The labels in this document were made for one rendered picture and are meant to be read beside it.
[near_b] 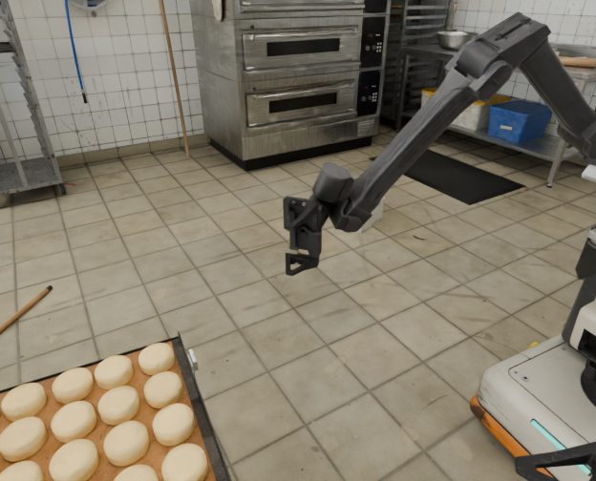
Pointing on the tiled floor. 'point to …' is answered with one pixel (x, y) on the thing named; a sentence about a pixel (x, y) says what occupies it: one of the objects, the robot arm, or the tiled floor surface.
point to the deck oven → (289, 76)
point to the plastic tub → (373, 217)
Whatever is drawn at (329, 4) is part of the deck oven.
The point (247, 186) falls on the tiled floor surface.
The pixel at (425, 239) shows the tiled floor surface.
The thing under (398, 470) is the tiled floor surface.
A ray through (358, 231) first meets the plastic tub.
